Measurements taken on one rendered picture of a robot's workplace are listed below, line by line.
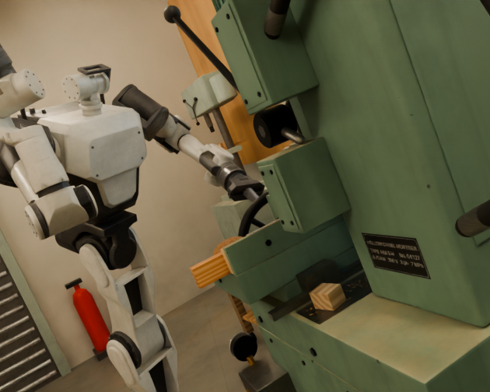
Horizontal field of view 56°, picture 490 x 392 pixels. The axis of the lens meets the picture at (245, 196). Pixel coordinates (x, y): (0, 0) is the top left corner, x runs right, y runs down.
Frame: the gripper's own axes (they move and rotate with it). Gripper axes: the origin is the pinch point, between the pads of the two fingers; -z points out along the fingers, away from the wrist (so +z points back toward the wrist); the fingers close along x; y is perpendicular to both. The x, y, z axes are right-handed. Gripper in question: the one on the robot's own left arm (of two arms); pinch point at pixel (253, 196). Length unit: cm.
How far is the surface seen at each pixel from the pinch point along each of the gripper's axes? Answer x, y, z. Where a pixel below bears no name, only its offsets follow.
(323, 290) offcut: 25, 17, -61
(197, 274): 41, 14, -46
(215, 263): 38, 15, -46
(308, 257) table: 21, 17, -52
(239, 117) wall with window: -115, -48, 203
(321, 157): 28, 40, -58
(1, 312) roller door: 74, -172, 182
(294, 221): 34, 32, -61
